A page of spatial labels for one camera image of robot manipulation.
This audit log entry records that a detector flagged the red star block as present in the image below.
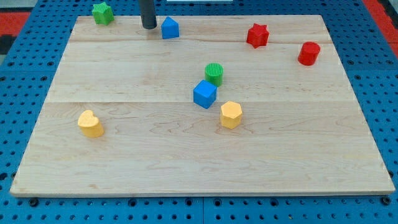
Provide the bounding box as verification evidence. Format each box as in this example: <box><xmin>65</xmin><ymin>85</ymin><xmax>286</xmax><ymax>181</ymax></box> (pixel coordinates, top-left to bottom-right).
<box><xmin>246</xmin><ymin>23</ymin><xmax>269</xmax><ymax>49</ymax></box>

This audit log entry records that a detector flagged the red cylinder block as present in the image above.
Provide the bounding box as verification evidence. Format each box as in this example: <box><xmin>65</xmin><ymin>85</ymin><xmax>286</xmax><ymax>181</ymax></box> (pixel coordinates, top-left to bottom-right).
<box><xmin>297</xmin><ymin>42</ymin><xmax>321</xmax><ymax>66</ymax></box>

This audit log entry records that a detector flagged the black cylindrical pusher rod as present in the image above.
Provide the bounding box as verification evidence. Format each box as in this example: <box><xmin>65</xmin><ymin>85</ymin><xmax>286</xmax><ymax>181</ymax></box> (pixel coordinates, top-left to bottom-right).
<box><xmin>138</xmin><ymin>0</ymin><xmax>157</xmax><ymax>30</ymax></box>

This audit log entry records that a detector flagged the yellow hexagon block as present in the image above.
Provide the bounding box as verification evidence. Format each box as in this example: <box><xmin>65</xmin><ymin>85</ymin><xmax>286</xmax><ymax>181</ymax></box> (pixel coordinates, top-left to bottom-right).
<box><xmin>220</xmin><ymin>101</ymin><xmax>243</xmax><ymax>129</ymax></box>

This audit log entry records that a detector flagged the light wooden board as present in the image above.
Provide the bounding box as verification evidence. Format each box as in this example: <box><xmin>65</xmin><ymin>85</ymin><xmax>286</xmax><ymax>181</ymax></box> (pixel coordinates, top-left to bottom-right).
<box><xmin>10</xmin><ymin>15</ymin><xmax>395</xmax><ymax>198</ymax></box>

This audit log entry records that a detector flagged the yellow heart block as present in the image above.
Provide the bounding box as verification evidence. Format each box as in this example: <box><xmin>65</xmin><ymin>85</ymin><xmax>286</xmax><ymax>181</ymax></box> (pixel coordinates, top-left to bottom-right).
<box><xmin>78</xmin><ymin>110</ymin><xmax>104</xmax><ymax>138</ymax></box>

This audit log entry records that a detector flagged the green cylinder block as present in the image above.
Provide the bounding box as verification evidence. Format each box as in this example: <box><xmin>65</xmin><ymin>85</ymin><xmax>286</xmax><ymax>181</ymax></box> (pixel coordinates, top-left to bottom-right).
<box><xmin>205</xmin><ymin>63</ymin><xmax>224</xmax><ymax>86</ymax></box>

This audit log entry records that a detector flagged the green star block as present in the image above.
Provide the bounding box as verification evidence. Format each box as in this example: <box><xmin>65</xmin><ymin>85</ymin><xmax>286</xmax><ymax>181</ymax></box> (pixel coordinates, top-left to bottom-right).
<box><xmin>91</xmin><ymin>2</ymin><xmax>114</xmax><ymax>26</ymax></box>

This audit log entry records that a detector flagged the blue cube block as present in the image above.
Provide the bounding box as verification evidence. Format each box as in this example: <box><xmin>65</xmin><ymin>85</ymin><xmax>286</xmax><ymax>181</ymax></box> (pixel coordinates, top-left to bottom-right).
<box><xmin>193</xmin><ymin>80</ymin><xmax>217</xmax><ymax>109</ymax></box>

